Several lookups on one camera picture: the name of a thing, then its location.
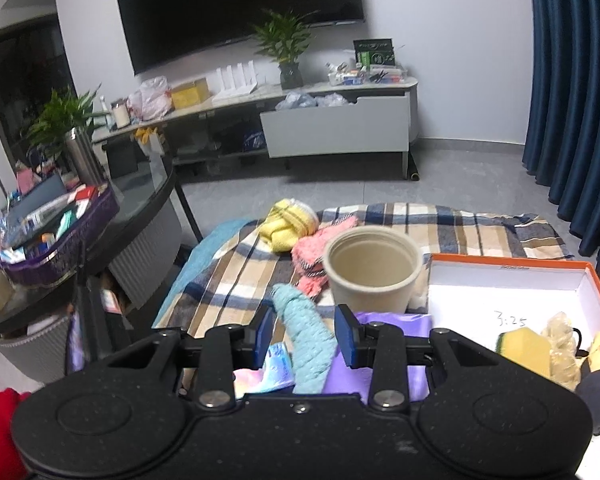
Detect light blue knitted sock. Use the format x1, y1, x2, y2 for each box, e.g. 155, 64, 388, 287
272, 284, 337, 394

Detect pink fluffy garment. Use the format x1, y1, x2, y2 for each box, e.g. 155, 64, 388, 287
291, 214, 358, 299

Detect yellow fluffy sock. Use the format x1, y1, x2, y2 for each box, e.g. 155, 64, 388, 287
258, 198, 320, 252

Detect purple plastic bag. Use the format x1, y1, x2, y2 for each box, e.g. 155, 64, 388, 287
323, 312, 432, 411

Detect plaid checked blanket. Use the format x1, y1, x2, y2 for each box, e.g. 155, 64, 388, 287
155, 203, 570, 337

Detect beige paper cup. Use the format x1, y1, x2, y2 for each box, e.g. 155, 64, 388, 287
323, 226, 424, 314

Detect orange white cardboard box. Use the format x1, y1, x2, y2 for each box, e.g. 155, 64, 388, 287
426, 252, 600, 480

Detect round glass side table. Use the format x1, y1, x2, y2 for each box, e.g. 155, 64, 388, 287
0, 156, 202, 335

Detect cream fluffy cloth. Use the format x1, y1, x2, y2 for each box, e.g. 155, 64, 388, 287
542, 313, 581, 391

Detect white grey TV cabinet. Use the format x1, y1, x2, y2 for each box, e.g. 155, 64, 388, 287
92, 76, 419, 180

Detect plastic bags in drawer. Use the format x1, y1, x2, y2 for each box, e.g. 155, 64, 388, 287
275, 91, 350, 112

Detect white wifi router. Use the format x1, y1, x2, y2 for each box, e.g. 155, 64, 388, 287
212, 60, 258, 101

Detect yellow cardboard box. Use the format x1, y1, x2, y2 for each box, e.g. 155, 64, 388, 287
171, 78, 211, 110

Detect purple tray with clutter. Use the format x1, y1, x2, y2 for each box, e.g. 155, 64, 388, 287
0, 183, 119, 287

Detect pink white plastic bag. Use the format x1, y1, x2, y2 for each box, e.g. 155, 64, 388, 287
126, 76, 173, 122

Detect clear tray of small items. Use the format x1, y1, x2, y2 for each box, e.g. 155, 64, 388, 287
326, 63, 408, 86

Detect white jar with lid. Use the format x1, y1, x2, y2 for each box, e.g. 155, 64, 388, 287
111, 99, 131, 129

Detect black green product box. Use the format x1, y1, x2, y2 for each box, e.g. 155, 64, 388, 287
353, 38, 396, 67

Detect dark blue curtain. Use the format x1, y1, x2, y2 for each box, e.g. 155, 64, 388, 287
522, 0, 600, 271

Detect bamboo plant in steel vase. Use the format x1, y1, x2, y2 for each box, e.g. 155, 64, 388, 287
27, 88, 107, 185

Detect bamboo plant in dark vase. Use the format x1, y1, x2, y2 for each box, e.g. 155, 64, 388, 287
252, 9, 312, 90

